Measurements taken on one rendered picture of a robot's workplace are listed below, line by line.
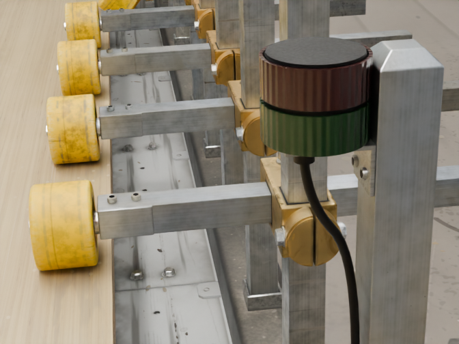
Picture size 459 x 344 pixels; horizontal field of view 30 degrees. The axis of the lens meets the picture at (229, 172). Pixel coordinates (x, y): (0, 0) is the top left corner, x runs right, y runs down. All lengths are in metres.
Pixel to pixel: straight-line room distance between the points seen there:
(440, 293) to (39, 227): 1.82
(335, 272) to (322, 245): 1.80
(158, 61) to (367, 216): 0.80
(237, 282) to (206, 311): 0.11
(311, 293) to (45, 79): 0.70
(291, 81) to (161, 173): 1.26
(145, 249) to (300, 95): 1.00
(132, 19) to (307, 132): 1.07
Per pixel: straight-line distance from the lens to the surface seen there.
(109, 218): 0.79
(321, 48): 0.46
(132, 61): 1.25
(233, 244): 1.25
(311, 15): 0.70
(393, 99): 0.46
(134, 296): 1.29
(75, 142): 1.00
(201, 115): 1.02
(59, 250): 0.78
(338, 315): 2.36
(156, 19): 1.50
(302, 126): 0.44
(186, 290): 1.30
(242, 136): 0.97
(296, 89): 0.44
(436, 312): 2.40
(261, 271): 1.08
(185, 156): 1.74
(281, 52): 0.45
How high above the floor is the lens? 1.31
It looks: 24 degrees down
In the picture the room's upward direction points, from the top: 2 degrees counter-clockwise
